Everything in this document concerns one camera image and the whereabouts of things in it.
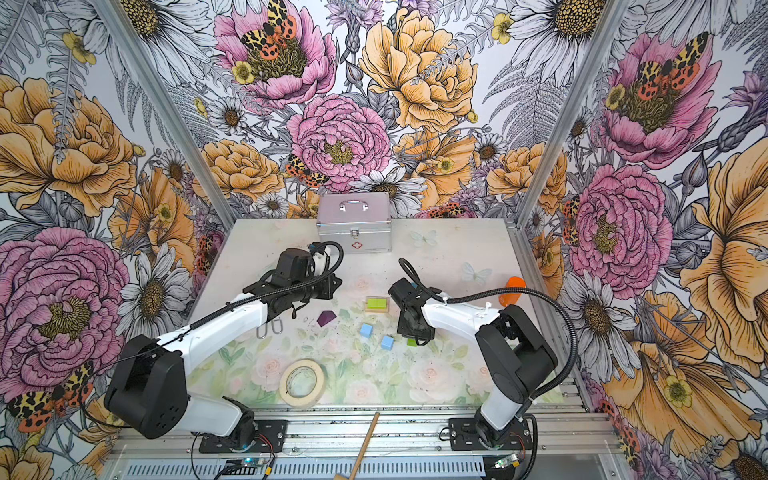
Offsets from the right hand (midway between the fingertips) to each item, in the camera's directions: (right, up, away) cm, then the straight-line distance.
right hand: (412, 341), depth 89 cm
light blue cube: (-14, +3, +2) cm, 14 cm away
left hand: (-21, +15, -2) cm, 26 cm away
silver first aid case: (-17, +36, +13) cm, 42 cm away
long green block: (0, -2, +4) cm, 4 cm away
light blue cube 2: (-7, 0, -1) cm, 7 cm away
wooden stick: (-13, -21, -16) cm, 29 cm away
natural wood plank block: (-11, +7, +8) cm, 15 cm away
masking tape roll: (-27, -12, -11) cm, 31 cm away
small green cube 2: (-9, +10, +8) cm, 15 cm away
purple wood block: (-27, +6, +5) cm, 28 cm away
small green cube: (-12, +10, +8) cm, 17 cm away
